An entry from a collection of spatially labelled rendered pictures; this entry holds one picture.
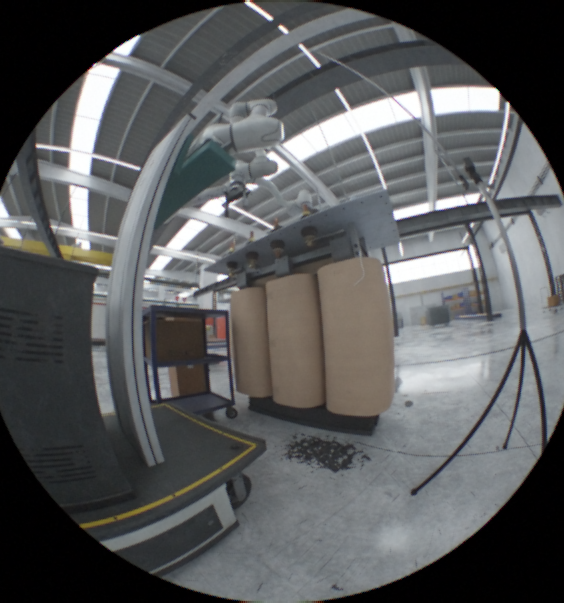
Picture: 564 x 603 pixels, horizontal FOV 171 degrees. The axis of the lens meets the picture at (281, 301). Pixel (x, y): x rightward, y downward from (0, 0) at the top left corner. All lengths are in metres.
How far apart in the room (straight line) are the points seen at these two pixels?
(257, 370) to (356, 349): 0.79
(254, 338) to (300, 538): 1.29
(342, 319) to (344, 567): 1.10
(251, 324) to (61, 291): 1.29
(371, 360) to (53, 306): 1.15
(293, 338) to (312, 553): 1.12
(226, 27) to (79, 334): 9.46
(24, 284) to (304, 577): 0.91
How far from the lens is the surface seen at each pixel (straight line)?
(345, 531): 0.82
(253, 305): 1.48
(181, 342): 1.42
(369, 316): 1.01
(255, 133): 0.88
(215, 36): 9.53
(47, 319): 0.43
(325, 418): 1.39
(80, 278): 0.43
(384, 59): 4.51
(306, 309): 1.19
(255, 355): 1.47
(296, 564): 0.76
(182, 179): 0.88
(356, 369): 1.04
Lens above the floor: 0.71
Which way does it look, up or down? 9 degrees up
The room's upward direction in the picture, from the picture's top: 4 degrees counter-clockwise
